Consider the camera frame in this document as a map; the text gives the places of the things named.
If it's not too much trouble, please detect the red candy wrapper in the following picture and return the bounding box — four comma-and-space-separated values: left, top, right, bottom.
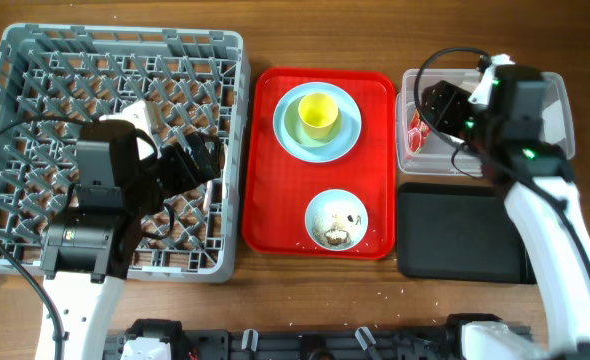
407, 110, 431, 154

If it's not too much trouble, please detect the white plastic spoon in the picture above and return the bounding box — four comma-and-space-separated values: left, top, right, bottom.
202, 180, 214, 213

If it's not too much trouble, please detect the light blue plate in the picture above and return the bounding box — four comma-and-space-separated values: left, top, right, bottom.
273, 82, 362, 163

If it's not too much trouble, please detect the yellow plastic cup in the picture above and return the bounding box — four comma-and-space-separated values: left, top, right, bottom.
298, 93, 339, 140

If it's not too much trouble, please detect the light blue food bowl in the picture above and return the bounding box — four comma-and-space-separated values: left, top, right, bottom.
304, 189, 369, 252

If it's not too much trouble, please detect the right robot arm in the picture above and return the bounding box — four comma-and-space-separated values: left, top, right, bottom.
413, 64, 590, 359

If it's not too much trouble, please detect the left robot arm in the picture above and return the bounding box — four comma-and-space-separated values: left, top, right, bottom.
36, 120, 225, 359

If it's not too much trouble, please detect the grey dishwasher rack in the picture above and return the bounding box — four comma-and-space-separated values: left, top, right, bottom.
0, 24, 251, 283

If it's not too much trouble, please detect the clear plastic bin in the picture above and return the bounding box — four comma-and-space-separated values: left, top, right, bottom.
396, 69, 576, 176

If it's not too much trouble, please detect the red plastic tray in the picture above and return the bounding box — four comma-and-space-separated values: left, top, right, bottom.
242, 67, 396, 260

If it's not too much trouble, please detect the black rectangular tray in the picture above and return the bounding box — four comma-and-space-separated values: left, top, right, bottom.
396, 182, 536, 285

